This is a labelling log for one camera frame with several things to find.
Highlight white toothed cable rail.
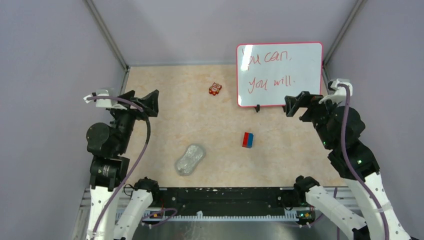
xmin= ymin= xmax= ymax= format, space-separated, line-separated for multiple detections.
xmin=142 ymin=210 xmax=299 ymax=223

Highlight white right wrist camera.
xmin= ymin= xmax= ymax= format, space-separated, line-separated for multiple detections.
xmin=318 ymin=78 xmax=353 ymax=104

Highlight pink framed whiteboard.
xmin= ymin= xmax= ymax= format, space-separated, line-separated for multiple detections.
xmin=236 ymin=41 xmax=324 ymax=108

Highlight red owl figurine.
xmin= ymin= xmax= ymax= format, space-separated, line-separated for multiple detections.
xmin=208 ymin=82 xmax=222 ymax=96

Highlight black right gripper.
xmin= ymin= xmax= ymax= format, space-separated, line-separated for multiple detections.
xmin=284 ymin=90 xmax=341 ymax=149

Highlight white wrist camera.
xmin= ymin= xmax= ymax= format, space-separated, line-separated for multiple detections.
xmin=318 ymin=78 xmax=353 ymax=104
xmin=83 ymin=88 xmax=128 ymax=110

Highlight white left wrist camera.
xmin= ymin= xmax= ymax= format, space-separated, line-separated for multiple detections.
xmin=83 ymin=88 xmax=128 ymax=110

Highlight red and blue block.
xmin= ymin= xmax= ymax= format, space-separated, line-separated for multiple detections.
xmin=242 ymin=132 xmax=254 ymax=149

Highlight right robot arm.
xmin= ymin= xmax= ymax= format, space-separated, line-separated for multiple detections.
xmin=284 ymin=89 xmax=411 ymax=240

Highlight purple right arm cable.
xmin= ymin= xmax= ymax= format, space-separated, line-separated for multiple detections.
xmin=336 ymin=83 xmax=392 ymax=240

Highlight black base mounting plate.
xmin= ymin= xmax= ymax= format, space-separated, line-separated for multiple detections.
xmin=150 ymin=187 xmax=302 ymax=217

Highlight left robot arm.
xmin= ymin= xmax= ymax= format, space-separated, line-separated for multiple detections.
xmin=84 ymin=89 xmax=161 ymax=240

